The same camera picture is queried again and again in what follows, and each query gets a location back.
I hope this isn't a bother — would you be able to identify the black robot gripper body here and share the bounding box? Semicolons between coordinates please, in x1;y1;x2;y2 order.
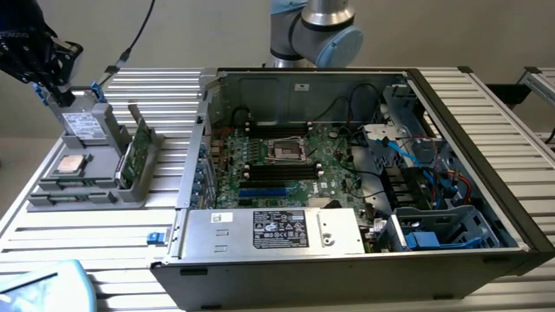
0;0;60;50

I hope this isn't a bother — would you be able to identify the hard disk with blue tabs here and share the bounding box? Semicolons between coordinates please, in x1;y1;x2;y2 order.
33;81;113;144

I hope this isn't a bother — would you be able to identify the grey plastic parts rack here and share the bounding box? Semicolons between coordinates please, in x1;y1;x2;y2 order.
25;87;167;213

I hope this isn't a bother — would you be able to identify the silver CPU chip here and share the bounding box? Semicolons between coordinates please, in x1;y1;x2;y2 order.
55;153;95;177

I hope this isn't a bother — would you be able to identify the green graphics card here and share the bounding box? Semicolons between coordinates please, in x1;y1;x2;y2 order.
112;100;155;191

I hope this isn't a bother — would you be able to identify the black expansion slot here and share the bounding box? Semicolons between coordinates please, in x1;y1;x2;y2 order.
239;181;288;190

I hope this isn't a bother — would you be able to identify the blue expansion slot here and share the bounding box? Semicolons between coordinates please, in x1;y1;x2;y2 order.
236;188;291;198

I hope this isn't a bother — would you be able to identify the silver power supply unit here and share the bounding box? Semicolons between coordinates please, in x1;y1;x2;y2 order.
175;207;365;259

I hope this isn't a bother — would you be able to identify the light blue rounded cover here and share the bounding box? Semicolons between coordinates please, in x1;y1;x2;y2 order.
0;259;97;312

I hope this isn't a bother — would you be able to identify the green motherboard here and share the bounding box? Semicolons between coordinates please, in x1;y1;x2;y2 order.
207;122;379;228

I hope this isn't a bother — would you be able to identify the silver metal drive cage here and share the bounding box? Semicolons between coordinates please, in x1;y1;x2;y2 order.
361;83;444;170

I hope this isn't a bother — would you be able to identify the black fan shroud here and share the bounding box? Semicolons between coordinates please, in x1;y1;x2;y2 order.
380;166;435;209

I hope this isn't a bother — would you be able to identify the open black PC case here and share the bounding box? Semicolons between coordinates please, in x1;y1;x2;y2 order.
149;66;555;311

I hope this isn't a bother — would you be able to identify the blue plastic connector block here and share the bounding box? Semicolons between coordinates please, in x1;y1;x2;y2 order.
405;231;440;250

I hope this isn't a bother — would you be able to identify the grey metal disk bay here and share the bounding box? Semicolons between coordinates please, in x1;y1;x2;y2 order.
375;204;509;253

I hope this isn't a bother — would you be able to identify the aluminium profile side table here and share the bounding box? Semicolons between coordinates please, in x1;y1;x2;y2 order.
521;66;555;107

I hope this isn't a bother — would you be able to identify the black cable with silver plug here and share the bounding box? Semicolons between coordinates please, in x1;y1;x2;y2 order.
103;0;157;74

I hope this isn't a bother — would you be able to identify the thick black wire loop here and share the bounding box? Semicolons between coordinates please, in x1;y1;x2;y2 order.
232;105;253;128

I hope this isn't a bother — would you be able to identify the CPU socket with metal frame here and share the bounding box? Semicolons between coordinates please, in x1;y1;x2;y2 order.
259;137;309;163

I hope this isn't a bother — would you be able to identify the thin black wire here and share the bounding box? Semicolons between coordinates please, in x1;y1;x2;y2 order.
315;83;379;127

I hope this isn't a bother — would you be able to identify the blue flat data wire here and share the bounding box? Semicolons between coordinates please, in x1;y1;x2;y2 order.
380;137;437;209

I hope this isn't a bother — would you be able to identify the red wire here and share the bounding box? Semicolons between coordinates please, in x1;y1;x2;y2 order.
459;174;475;198

